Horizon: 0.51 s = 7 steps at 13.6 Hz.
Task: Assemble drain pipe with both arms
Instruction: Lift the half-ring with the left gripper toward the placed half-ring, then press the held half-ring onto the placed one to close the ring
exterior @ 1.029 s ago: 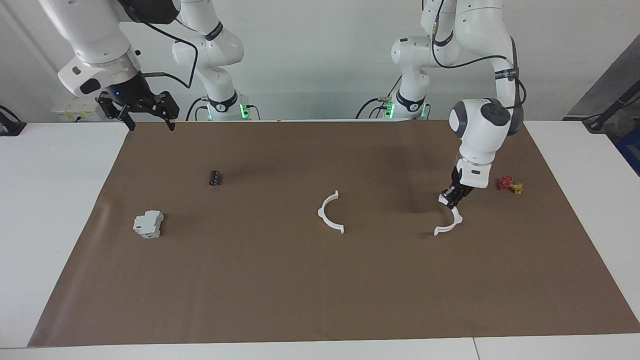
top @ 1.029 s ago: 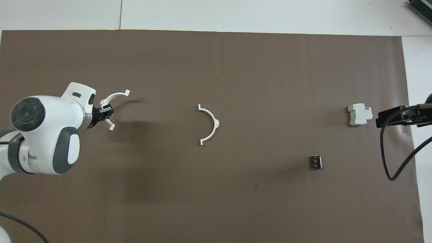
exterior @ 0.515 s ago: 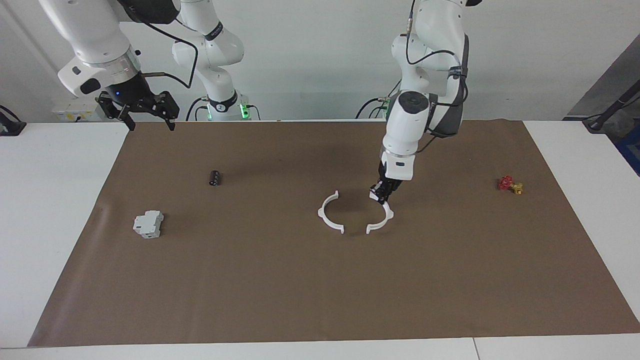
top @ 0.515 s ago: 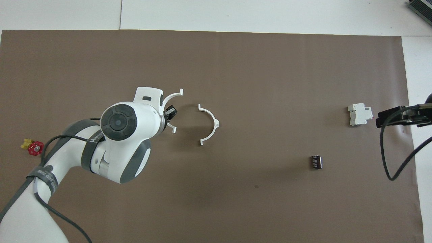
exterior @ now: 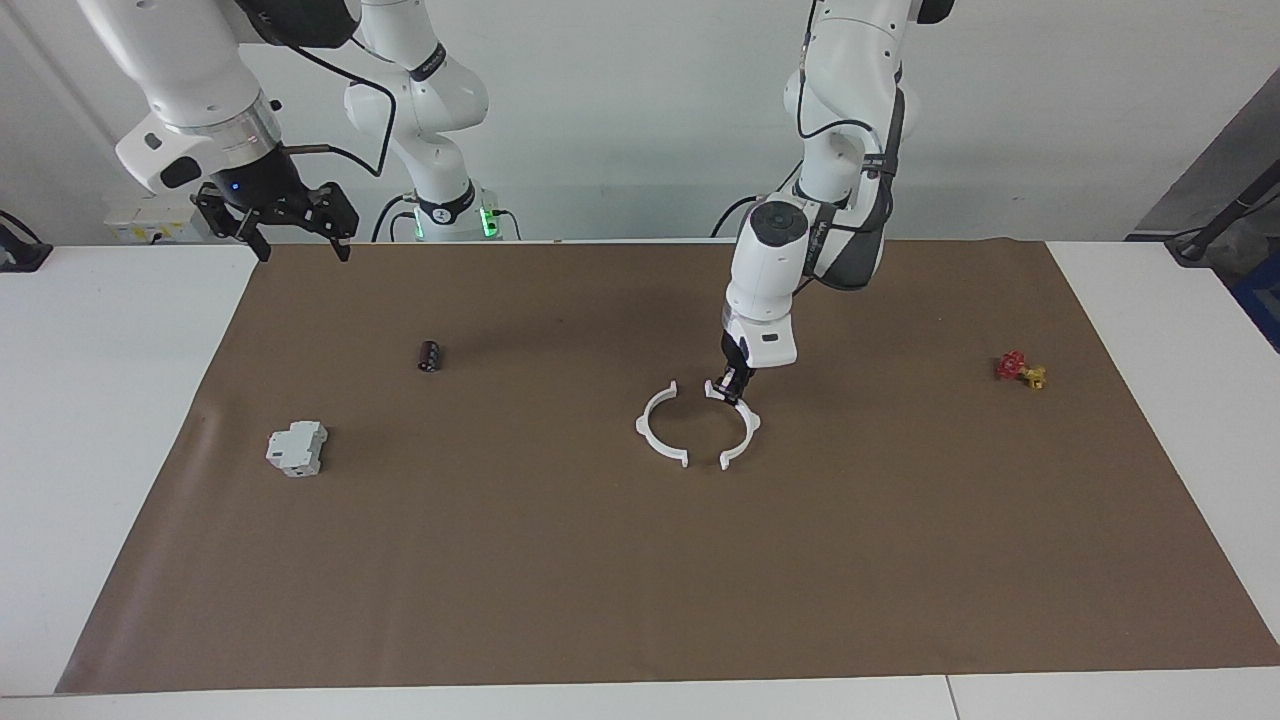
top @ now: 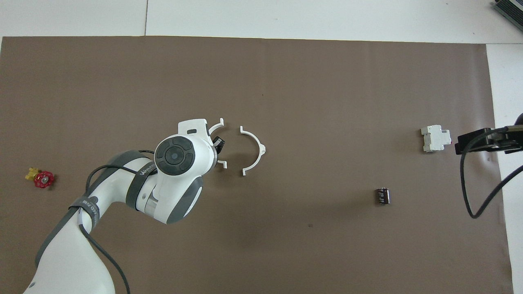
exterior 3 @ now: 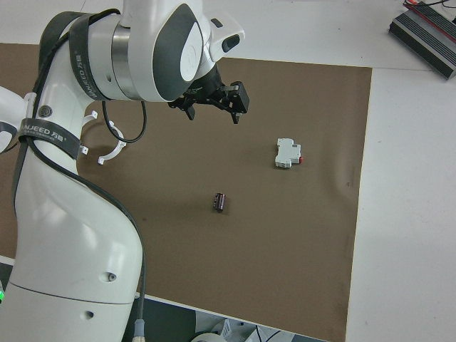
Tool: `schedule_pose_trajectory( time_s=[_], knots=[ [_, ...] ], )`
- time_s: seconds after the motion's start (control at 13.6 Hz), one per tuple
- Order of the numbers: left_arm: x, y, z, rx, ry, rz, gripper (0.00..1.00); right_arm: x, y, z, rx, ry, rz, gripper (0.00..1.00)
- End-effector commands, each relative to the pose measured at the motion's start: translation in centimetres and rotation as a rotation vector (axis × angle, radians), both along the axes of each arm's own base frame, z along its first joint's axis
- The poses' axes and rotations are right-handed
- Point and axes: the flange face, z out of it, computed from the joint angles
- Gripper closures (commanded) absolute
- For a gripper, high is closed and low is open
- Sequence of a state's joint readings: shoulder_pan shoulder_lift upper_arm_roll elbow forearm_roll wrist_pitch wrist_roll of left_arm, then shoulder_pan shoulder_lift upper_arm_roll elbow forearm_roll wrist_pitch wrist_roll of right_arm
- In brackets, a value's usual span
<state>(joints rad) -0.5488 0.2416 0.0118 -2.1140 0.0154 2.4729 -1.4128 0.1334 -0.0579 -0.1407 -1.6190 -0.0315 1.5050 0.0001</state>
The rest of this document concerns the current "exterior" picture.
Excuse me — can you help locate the white circuit breaker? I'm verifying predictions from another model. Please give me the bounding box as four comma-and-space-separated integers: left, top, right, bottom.
265, 420, 329, 478

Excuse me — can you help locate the black stand leg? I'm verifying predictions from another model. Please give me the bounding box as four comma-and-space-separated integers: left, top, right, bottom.
1165, 180, 1280, 266

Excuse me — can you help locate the red handle brass valve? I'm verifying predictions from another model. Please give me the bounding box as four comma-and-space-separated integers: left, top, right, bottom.
994, 350, 1048, 391

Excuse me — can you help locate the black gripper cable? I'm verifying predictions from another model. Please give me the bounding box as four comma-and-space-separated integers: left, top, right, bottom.
790, 0, 906, 201
235, 0, 401, 179

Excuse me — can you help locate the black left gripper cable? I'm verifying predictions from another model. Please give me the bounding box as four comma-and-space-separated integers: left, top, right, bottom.
790, 0, 906, 201

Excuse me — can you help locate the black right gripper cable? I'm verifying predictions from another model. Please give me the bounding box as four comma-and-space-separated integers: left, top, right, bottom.
235, 0, 401, 179

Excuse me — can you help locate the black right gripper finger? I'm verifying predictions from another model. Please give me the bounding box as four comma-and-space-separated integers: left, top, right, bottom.
193, 183, 274, 264
320, 183, 360, 264

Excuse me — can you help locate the white half pipe clamp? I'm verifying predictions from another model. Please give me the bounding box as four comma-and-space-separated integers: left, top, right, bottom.
634, 380, 692, 469
704, 380, 762, 472

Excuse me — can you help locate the black clamp mount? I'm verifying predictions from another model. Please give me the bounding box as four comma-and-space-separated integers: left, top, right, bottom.
0, 208, 53, 273

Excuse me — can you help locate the brown paper mat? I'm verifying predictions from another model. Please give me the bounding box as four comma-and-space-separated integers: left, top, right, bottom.
55, 238, 1280, 694

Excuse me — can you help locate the blue crate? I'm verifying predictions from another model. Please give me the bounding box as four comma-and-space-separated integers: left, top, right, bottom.
1228, 250, 1280, 353

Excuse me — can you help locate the black arm base cable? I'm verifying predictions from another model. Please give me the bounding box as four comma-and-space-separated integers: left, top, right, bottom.
710, 165, 801, 241
370, 193, 419, 244

